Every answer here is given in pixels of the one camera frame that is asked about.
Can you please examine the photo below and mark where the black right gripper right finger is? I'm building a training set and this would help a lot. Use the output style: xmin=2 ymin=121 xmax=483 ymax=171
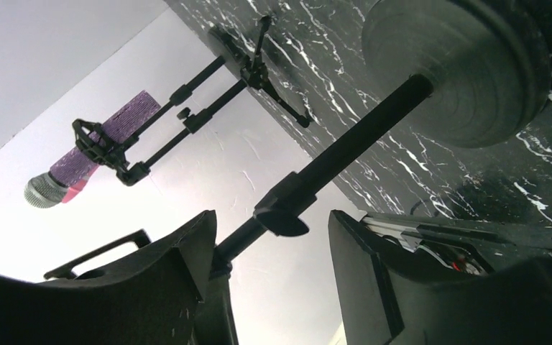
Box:
xmin=328 ymin=211 xmax=552 ymax=344

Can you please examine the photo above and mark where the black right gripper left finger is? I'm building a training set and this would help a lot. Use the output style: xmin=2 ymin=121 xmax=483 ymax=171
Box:
xmin=0 ymin=211 xmax=238 ymax=344

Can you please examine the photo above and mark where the black tripod microphone stand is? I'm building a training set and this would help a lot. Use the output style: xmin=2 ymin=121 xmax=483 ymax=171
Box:
xmin=73 ymin=16 xmax=311 ymax=186

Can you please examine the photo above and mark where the grey-headed glitter microphone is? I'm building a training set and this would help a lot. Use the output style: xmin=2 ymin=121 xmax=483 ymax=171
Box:
xmin=24 ymin=91 xmax=160 ymax=208

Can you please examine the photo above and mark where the black round-base stand for beige microphone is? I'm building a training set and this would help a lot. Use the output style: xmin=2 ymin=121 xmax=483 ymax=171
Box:
xmin=213 ymin=1 xmax=551 ymax=271

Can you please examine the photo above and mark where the pink microphone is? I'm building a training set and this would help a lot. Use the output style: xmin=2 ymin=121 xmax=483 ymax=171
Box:
xmin=61 ymin=165 xmax=99 ymax=203

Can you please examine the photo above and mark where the black round-base stand for pink microphone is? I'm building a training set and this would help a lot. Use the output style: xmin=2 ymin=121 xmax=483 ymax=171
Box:
xmin=124 ymin=27 xmax=262 ymax=148

